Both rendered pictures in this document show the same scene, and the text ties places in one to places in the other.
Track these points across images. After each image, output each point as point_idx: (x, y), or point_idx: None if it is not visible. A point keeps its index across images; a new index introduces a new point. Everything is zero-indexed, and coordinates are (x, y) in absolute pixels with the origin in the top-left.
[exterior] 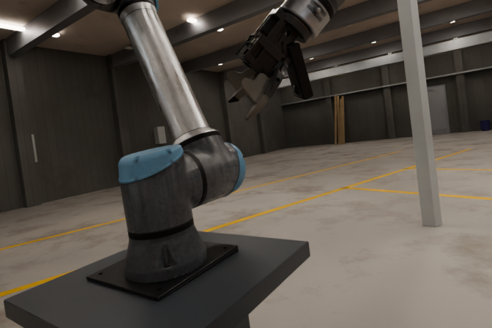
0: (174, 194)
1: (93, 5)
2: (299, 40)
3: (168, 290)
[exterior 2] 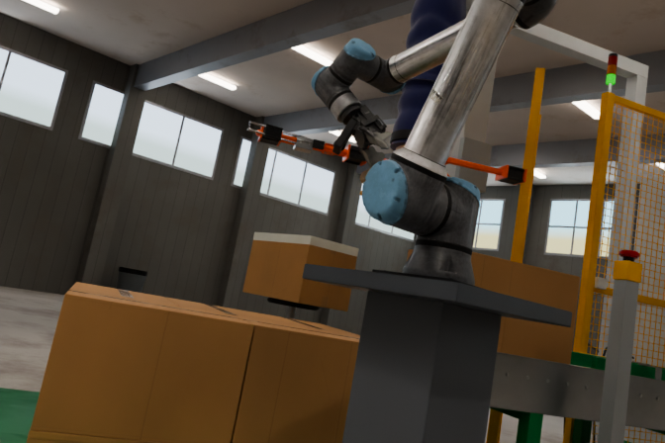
0: None
1: (535, 19)
2: (345, 119)
3: None
